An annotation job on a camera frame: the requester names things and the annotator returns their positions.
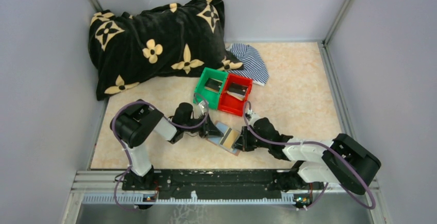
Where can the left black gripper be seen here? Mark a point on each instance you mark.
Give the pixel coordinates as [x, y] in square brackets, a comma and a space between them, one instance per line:
[209, 129]

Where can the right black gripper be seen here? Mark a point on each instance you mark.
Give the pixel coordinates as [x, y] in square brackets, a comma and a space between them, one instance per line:
[241, 143]

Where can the pink leather card holder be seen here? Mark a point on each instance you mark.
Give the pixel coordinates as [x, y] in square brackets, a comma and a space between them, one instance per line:
[222, 127]

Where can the black VIP card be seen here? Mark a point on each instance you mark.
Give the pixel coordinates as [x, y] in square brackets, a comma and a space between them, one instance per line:
[213, 85]

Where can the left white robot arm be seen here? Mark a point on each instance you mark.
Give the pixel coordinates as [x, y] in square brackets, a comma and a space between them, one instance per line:
[135, 122]

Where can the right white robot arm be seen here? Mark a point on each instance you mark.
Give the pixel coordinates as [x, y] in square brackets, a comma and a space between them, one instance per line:
[341, 160]

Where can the silver VIP card stack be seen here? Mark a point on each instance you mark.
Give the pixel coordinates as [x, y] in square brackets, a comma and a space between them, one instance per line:
[236, 96]

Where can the green plastic bin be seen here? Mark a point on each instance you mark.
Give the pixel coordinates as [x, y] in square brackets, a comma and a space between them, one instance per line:
[202, 94]

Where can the red plastic bin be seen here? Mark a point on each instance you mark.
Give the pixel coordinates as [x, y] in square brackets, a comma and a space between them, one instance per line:
[229, 104]

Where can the blue striped cloth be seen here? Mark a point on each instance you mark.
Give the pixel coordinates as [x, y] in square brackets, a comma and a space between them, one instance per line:
[253, 66]

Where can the black floral blanket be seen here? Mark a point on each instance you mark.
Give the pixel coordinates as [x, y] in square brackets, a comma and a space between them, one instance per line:
[169, 40]

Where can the white toothed cable rail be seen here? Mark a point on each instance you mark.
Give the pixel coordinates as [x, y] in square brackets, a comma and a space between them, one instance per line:
[141, 199]

